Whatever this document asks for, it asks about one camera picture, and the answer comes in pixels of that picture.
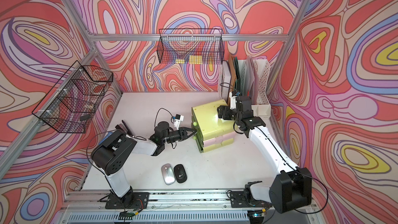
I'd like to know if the blue card pack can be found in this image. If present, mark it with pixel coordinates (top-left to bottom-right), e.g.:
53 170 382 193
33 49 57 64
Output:
101 132 113 143

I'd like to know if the green drawer cabinet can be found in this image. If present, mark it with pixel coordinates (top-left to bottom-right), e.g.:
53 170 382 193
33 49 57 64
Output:
191 99 236 153

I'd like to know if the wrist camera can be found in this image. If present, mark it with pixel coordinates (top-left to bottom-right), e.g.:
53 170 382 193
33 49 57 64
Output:
173 114 184 130
229 90 240 100

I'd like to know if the brown folder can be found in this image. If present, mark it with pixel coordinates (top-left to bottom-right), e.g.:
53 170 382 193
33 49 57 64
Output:
228 55 236 93

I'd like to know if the black stapler tool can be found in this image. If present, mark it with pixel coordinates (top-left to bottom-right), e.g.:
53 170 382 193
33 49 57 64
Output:
115 120 134 137

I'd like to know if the black computer mouse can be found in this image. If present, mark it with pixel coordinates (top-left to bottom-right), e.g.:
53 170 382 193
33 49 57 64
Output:
174 164 187 184

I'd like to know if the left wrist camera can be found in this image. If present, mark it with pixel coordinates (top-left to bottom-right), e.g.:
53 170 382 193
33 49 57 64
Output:
173 114 184 130

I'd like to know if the yellow sticky note pad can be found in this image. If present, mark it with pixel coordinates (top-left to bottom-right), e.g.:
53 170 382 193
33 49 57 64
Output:
189 55 203 64

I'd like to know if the green folder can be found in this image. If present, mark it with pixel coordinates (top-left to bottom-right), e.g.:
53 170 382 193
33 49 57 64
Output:
233 57 241 92

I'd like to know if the silver computer mouse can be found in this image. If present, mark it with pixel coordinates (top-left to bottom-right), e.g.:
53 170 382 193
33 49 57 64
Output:
161 163 176 185

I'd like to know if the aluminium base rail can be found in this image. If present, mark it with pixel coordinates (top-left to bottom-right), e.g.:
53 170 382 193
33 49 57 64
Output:
54 189 324 224

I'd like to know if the back black wire basket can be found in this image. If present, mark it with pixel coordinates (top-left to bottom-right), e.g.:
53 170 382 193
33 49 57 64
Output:
157 28 224 65

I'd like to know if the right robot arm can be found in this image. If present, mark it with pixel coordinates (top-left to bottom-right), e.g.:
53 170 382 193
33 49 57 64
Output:
217 96 312 214

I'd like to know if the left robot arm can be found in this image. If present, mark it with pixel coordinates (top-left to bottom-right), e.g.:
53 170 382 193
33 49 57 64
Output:
90 121 197 211

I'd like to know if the left black wire basket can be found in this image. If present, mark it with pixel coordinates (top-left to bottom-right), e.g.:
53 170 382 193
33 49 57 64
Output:
32 61 114 133

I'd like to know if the black wire basket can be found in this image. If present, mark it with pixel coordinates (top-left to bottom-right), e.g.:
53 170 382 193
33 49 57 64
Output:
32 61 114 133
157 28 224 65

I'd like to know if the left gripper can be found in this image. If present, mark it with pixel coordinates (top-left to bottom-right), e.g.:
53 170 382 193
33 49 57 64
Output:
161 128 196 146

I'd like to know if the green drawer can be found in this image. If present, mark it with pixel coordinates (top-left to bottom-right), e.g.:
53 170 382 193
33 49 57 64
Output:
191 112 203 139

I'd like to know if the white file organizer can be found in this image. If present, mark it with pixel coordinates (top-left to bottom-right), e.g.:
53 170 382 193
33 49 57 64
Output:
218 56 271 119

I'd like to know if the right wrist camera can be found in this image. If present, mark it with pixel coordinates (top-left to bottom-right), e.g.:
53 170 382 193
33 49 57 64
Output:
229 90 240 100

